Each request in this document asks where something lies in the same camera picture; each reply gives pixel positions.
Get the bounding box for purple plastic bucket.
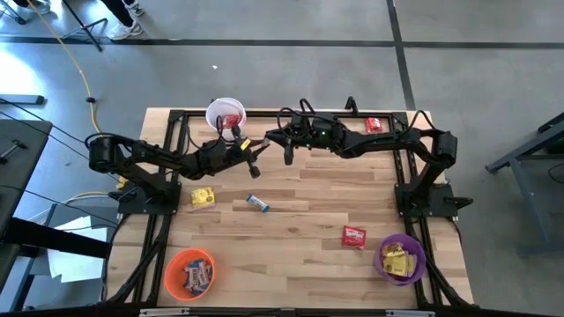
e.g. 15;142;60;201
373;232;427;287

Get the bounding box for red Skittles candy packet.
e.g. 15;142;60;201
219;113;244;130
341;225;367;251
365;116;385;135

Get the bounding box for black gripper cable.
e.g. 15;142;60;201
184;114;241;153
276;97;318;133

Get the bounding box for black table crossbeam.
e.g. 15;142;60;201
0;217;111;261

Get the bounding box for black floor cable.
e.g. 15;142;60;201
0;99;92;146

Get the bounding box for silver frame bracket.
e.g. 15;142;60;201
138;307;190;317
385;309;436;317

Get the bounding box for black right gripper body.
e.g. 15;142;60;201
284;114;345;166

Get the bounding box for black tripod stand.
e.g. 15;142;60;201
0;0;28;26
60;0;109;53

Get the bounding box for grey floor bar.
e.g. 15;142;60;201
0;93;47;107

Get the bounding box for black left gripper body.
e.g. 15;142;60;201
211;124;261;180

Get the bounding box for orange plastic bucket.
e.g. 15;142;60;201
164;247;217;302

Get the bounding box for dark grey side table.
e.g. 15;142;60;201
0;118;54;221

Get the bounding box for dark grey metal cart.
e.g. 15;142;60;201
485;112;564;256

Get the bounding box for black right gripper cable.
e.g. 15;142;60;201
276;97;318;133

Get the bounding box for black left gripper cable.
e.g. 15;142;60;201
184;114;241;153

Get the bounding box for white paper sheets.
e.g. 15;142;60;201
46;217;109;284

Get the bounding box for yellow extension cable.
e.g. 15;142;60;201
24;0;129;206

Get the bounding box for white bucket with black face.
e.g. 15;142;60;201
205;97;247;141

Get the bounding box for black lever handle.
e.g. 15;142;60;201
0;139;28;165

